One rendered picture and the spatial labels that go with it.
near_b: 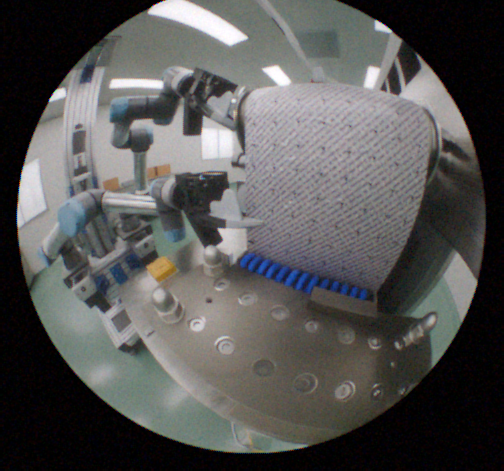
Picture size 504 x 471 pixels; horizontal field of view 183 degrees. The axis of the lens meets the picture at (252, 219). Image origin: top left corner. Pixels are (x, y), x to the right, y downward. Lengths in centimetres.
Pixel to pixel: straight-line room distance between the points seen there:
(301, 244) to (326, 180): 9
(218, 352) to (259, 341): 4
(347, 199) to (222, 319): 20
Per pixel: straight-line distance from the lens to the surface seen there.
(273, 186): 19
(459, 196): 27
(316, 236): 20
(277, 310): 19
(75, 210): 57
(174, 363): 33
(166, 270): 43
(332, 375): 18
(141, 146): 85
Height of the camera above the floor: 119
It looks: 26 degrees down
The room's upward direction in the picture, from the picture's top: straight up
